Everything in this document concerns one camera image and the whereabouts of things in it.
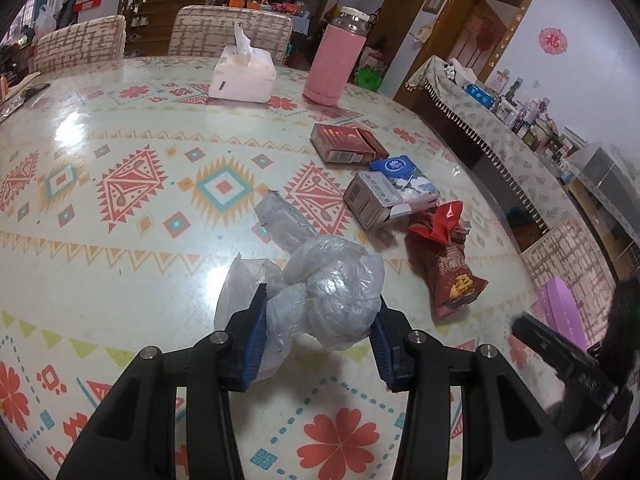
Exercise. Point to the pink thermos bottle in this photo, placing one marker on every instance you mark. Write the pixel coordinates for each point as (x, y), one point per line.
(332, 60)

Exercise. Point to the beige patterned chair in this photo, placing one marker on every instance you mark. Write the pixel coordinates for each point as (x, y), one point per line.
(225, 30)
(565, 255)
(75, 42)

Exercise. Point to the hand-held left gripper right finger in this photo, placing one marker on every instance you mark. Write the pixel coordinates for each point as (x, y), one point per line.
(385, 355)

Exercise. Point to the purple plastic wastebasket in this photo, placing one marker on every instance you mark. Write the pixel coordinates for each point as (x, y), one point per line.
(562, 310)

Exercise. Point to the large red cigarette box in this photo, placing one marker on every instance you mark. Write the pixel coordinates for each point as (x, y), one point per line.
(340, 142)

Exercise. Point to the white tissue pack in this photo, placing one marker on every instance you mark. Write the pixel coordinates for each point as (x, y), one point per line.
(242, 80)

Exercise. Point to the red snack bag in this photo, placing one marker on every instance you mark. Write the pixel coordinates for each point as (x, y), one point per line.
(450, 280)

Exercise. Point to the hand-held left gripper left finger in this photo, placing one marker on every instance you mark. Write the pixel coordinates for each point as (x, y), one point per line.
(252, 340)

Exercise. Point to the green shopping bag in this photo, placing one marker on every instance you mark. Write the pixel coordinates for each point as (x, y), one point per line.
(369, 78)

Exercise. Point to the red paper-cut wall decoration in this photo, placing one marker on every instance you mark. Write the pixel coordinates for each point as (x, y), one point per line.
(552, 40)

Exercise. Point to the white plastic bag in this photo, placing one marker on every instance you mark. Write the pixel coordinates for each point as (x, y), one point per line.
(46, 17)

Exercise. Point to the side table with fringed cloth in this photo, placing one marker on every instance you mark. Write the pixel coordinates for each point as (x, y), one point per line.
(480, 120)

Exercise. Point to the patterned tablecloth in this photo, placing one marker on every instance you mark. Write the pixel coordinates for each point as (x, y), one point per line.
(125, 270)

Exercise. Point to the blue tissue pack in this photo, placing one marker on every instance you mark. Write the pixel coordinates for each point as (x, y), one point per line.
(400, 172)

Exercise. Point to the black snack wrappers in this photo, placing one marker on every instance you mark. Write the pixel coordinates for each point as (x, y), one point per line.
(25, 92)

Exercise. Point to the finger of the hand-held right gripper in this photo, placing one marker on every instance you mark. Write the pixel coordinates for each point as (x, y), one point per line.
(565, 360)

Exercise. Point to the small red cigarette box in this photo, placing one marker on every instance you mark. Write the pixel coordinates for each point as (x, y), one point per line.
(376, 144)

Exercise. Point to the small grey cardboard box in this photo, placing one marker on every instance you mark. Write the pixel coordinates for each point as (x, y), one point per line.
(372, 197)

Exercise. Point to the clear plastic bag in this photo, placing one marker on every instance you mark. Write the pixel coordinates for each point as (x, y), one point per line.
(335, 285)

